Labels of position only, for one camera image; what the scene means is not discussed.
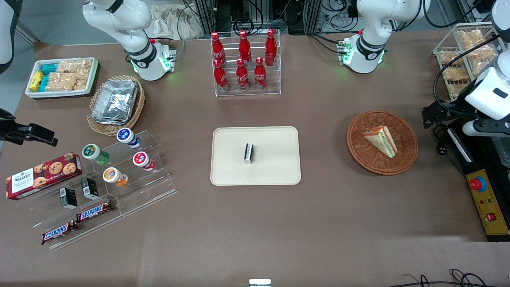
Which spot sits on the teal snack pack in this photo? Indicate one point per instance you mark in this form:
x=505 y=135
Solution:
x=49 y=68
x=44 y=83

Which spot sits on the clear plastic container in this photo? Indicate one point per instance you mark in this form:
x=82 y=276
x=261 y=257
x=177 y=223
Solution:
x=502 y=151

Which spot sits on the blue lid drink bottle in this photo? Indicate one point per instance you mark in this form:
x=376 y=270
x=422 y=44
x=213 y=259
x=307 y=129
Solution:
x=126 y=136

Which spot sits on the small black white box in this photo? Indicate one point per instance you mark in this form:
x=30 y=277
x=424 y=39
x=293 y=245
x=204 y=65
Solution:
x=248 y=153

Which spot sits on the oval tan wicker basket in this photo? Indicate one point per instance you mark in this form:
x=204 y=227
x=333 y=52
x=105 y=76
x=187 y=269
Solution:
x=99 y=128

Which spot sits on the round brown wicker basket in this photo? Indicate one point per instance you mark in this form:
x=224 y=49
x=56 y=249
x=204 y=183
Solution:
x=368 y=159

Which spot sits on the clear acrylic bottle rack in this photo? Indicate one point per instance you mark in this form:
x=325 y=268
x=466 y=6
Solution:
x=273 y=81

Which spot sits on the triangle sandwich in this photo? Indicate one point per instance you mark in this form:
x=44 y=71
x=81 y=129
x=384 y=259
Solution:
x=382 y=140

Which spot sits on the small black carton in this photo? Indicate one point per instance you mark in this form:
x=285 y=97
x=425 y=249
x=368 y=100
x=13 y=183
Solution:
x=90 y=188
x=68 y=198

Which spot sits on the small silver metal block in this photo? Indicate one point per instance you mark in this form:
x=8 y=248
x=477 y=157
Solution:
x=259 y=283

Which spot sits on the yellow control box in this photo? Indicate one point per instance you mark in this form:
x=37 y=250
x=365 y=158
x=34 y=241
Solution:
x=492 y=207

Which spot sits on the black countertop appliance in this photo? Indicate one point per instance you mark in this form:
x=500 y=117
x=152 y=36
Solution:
x=480 y=155

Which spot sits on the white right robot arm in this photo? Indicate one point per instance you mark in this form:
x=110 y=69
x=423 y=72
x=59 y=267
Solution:
x=119 y=16

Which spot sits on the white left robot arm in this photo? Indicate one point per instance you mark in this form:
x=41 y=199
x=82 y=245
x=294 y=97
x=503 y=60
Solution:
x=374 y=24

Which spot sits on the green lid drink bottle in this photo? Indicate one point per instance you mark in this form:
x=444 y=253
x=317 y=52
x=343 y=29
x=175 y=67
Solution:
x=92 y=152

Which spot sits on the orange lid drink bottle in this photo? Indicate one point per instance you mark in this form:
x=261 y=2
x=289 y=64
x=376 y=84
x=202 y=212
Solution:
x=112 y=175

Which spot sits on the red Walkers cookie box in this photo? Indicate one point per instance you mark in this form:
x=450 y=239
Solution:
x=44 y=175

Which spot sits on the bagged fried snack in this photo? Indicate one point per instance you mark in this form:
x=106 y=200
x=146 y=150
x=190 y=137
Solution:
x=471 y=37
x=480 y=67
x=482 y=52
x=455 y=74
x=457 y=90
x=451 y=57

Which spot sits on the beige plastic tray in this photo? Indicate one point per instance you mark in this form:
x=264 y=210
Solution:
x=275 y=159

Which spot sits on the crumpled beige cloth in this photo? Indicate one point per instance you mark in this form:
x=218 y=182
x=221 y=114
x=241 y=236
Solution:
x=171 y=22

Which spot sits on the white rectangular snack tray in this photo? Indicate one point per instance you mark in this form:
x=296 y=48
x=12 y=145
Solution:
x=93 y=75

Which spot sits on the clear acrylic step display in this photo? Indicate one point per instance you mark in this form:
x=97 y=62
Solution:
x=147 y=191

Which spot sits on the red emergency stop button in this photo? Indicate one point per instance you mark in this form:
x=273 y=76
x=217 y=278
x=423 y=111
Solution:
x=477 y=183

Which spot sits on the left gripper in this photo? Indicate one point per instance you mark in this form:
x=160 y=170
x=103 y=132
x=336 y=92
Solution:
x=455 y=107

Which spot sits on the red lid drink bottle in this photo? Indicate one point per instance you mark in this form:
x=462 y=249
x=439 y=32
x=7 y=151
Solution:
x=141 y=159

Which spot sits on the aluminium frame rack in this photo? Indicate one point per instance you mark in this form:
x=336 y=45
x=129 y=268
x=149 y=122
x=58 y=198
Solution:
x=303 y=16

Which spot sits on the bagged rice cracker pack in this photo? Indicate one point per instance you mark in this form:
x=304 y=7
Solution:
x=73 y=65
x=61 y=81
x=82 y=79

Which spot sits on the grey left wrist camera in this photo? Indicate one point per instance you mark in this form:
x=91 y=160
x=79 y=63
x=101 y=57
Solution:
x=484 y=127

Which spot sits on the stack of foil containers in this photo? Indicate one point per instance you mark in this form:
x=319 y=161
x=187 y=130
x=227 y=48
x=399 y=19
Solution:
x=115 y=101

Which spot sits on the red cola bottle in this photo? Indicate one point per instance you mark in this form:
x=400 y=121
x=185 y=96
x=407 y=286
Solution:
x=220 y=77
x=270 y=50
x=259 y=75
x=244 y=48
x=242 y=76
x=217 y=48

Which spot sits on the yellow snack pack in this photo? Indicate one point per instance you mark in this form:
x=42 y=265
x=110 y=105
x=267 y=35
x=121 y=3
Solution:
x=36 y=81

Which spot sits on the Snickers chocolate bar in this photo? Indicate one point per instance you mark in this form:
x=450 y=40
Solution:
x=59 y=232
x=95 y=211

